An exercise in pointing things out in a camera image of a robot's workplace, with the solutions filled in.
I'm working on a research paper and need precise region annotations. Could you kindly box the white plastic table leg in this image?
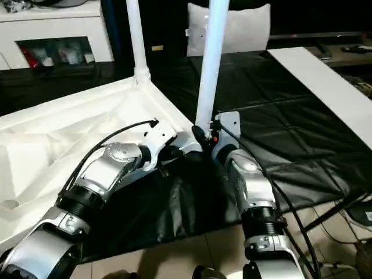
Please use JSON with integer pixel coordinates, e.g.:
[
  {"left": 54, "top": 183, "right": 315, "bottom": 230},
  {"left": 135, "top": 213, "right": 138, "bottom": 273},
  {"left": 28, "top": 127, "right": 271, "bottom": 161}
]
[
  {"left": 126, "top": 0, "right": 152, "bottom": 83},
  {"left": 194, "top": 0, "right": 230, "bottom": 140}
]

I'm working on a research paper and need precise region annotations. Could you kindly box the white plastic table top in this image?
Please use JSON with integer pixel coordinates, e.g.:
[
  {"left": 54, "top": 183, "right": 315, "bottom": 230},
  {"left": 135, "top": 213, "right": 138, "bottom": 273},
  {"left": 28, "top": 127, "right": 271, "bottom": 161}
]
[{"left": 0, "top": 76, "right": 204, "bottom": 245}]

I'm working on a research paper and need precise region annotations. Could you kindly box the black work mat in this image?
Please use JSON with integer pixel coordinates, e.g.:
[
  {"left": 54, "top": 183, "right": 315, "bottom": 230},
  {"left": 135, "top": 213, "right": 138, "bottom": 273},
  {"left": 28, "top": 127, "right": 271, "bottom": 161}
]
[{"left": 0, "top": 49, "right": 372, "bottom": 265}]

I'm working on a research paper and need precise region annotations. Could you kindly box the light grey cushion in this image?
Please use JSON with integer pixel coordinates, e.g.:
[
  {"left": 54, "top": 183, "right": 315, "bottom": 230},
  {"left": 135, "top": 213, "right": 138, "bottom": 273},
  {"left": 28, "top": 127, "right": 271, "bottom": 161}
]
[{"left": 186, "top": 3, "right": 271, "bottom": 58}]

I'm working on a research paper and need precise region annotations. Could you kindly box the black cabinet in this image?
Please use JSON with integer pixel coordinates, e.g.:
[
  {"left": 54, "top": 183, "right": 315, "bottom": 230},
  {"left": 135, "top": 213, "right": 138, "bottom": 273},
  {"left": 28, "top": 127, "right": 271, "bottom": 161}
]
[{"left": 102, "top": 0, "right": 192, "bottom": 67}]

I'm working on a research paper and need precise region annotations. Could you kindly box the dark right robot foot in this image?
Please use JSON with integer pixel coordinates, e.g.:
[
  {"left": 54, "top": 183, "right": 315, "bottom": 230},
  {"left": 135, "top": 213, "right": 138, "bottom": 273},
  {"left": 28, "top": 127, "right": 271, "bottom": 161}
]
[{"left": 192, "top": 266, "right": 227, "bottom": 279}]

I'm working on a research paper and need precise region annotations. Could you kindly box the white flat board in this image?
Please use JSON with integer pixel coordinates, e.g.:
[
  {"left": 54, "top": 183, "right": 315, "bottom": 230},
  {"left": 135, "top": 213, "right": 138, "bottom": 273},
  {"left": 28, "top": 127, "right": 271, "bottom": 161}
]
[{"left": 267, "top": 46, "right": 372, "bottom": 152}]

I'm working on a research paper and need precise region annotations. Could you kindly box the black stand leg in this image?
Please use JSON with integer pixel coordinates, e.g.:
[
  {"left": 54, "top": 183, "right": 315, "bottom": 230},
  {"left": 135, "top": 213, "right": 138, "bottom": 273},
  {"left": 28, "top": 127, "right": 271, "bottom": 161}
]
[{"left": 302, "top": 196, "right": 372, "bottom": 233}]

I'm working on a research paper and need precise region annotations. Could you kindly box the black low shelf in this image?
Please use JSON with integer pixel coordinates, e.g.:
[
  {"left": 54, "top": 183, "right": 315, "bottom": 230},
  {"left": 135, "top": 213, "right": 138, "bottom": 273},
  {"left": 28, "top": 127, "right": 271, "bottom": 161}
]
[{"left": 270, "top": 32, "right": 372, "bottom": 66}]

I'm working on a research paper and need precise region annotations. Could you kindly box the black box white label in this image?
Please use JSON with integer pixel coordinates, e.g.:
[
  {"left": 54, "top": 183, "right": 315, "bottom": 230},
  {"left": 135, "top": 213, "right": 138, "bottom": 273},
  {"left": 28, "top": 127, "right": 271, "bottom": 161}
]
[{"left": 346, "top": 202, "right": 372, "bottom": 227}]

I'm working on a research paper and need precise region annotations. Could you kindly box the white glass-door cabinet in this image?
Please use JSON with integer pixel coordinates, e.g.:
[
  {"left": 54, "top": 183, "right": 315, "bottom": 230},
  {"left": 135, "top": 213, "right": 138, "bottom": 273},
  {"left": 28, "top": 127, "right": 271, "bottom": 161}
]
[{"left": 0, "top": 0, "right": 114, "bottom": 70}]

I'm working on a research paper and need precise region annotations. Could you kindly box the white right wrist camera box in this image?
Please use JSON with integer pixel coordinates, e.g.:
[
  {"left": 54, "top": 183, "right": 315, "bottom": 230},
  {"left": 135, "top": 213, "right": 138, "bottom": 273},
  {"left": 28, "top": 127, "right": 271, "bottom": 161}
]
[{"left": 214, "top": 112, "right": 240, "bottom": 146}]

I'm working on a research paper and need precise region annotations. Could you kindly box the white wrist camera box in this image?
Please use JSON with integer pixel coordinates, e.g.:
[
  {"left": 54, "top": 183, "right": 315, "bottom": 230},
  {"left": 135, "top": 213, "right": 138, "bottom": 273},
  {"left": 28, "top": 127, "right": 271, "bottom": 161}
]
[
  {"left": 139, "top": 121, "right": 178, "bottom": 170},
  {"left": 214, "top": 112, "right": 240, "bottom": 146}
]

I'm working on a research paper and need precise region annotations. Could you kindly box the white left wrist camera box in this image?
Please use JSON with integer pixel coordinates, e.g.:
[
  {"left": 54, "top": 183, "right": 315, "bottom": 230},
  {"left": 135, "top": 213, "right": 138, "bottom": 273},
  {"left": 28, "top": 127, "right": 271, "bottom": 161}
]
[{"left": 139, "top": 121, "right": 178, "bottom": 170}]

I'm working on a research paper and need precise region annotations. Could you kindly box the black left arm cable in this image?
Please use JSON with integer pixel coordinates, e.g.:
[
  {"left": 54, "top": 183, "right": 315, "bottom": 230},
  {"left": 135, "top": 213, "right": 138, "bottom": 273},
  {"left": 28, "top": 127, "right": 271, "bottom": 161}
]
[{"left": 61, "top": 119, "right": 160, "bottom": 192}]

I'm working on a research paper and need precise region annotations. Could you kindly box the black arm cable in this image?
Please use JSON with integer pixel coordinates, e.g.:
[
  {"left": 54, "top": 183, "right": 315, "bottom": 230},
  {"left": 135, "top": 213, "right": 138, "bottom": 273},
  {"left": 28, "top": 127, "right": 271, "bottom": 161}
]
[
  {"left": 61, "top": 119, "right": 160, "bottom": 192},
  {"left": 221, "top": 125, "right": 320, "bottom": 279}
]

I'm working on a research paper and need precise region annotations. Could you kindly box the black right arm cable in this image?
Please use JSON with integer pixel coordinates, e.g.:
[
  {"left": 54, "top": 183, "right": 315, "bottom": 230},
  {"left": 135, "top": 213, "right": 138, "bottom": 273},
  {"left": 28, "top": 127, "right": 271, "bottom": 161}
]
[{"left": 221, "top": 125, "right": 320, "bottom": 279}]

